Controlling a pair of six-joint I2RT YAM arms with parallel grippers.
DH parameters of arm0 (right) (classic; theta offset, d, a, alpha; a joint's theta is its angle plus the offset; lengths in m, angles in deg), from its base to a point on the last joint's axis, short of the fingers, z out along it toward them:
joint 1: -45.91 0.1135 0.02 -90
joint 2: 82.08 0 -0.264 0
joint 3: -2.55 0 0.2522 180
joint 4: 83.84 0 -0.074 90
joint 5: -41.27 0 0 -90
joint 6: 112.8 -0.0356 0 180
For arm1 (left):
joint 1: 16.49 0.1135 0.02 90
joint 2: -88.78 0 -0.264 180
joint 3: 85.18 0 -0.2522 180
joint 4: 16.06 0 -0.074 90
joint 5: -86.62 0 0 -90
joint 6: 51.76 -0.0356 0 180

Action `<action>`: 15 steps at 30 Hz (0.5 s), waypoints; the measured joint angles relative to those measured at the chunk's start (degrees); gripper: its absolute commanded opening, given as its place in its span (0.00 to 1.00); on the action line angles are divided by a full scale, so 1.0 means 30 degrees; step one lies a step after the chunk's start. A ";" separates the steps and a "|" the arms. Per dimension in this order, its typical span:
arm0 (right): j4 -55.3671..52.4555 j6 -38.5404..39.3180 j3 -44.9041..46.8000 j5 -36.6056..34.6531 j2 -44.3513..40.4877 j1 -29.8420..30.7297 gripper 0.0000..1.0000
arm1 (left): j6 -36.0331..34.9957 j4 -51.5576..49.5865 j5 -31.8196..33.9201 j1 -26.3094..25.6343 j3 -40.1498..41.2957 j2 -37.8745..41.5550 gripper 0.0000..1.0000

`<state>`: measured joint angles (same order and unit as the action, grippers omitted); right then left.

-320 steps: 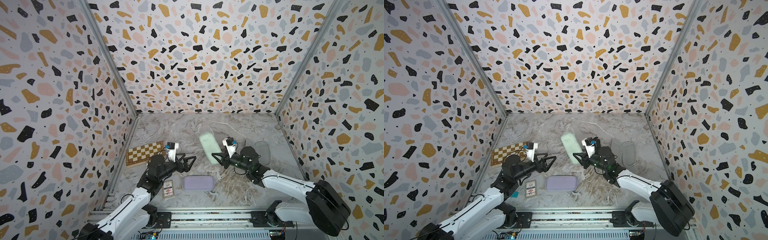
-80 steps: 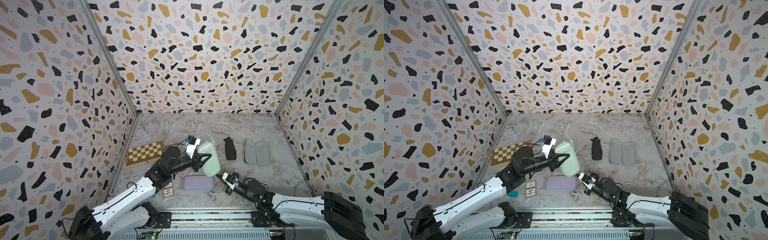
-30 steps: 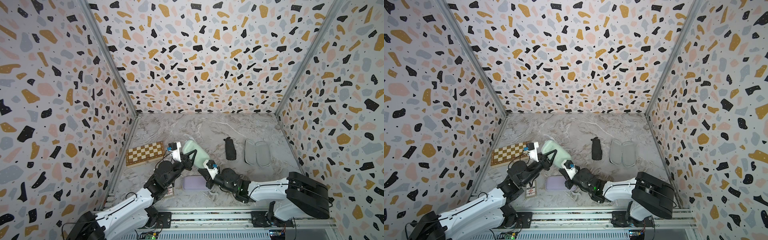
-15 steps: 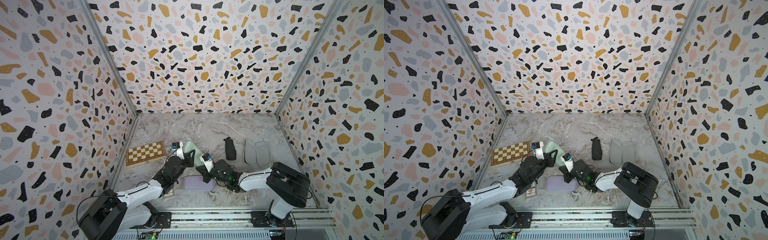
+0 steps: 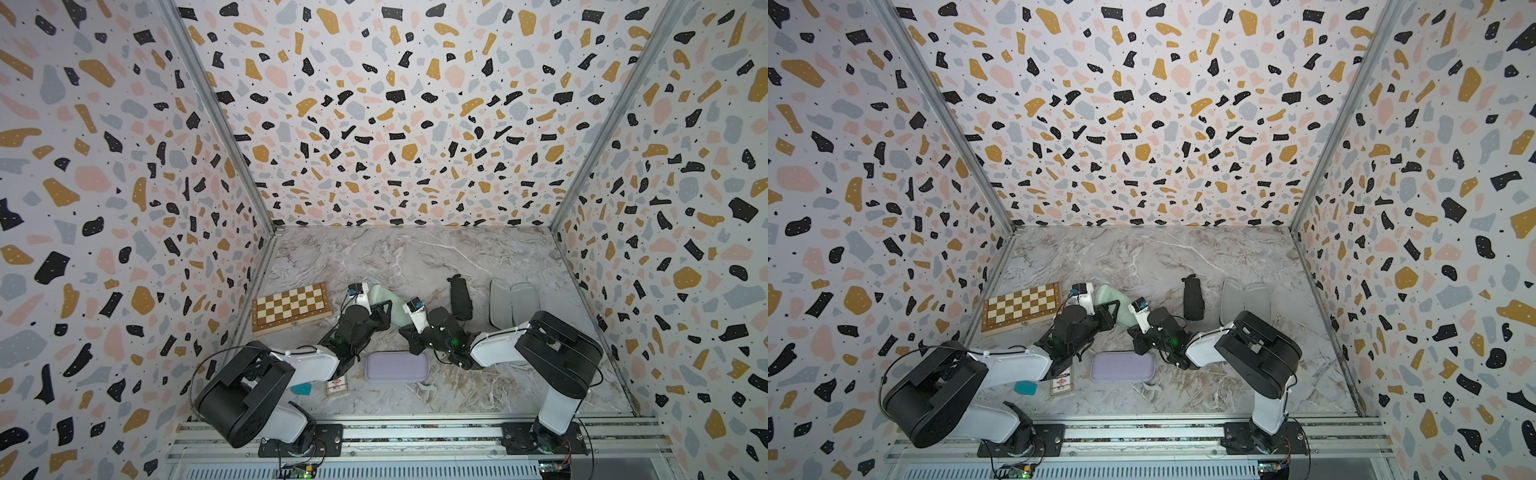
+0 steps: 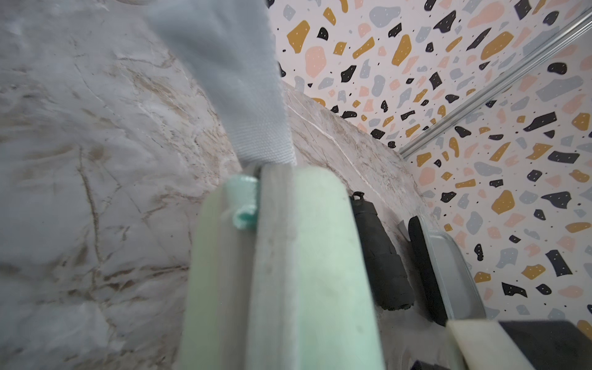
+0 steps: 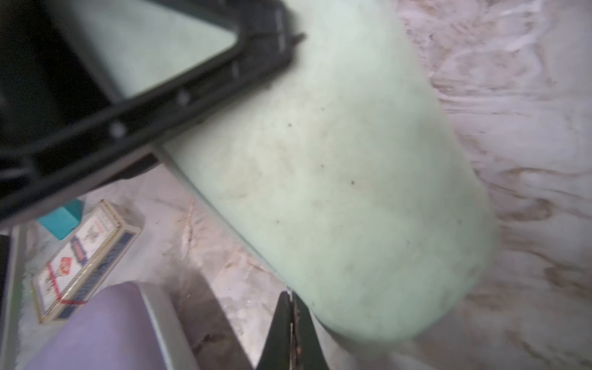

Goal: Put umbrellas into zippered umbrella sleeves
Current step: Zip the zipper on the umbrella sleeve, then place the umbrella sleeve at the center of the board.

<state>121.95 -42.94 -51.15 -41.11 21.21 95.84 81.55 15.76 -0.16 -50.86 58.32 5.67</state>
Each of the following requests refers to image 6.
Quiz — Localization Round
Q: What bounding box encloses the black umbrella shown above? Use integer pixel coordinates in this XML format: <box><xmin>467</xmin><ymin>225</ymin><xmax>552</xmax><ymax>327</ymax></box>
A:
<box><xmin>350</xmin><ymin>191</ymin><xmax>415</xmax><ymax>311</ymax></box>

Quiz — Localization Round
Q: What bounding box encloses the mint green umbrella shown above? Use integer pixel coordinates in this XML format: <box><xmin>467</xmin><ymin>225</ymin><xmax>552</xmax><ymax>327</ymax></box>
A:
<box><xmin>226</xmin><ymin>174</ymin><xmax>259</xmax><ymax>230</ymax></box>

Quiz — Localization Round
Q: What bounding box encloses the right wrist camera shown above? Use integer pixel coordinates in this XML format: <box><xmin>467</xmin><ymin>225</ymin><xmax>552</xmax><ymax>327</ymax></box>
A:
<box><xmin>446</xmin><ymin>320</ymin><xmax>591</xmax><ymax>369</ymax></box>

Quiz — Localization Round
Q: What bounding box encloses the aluminium corner post right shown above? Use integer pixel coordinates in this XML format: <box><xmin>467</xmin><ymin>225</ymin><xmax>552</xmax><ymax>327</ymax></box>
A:
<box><xmin>399</xmin><ymin>9</ymin><xmax>591</xmax><ymax>159</ymax></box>

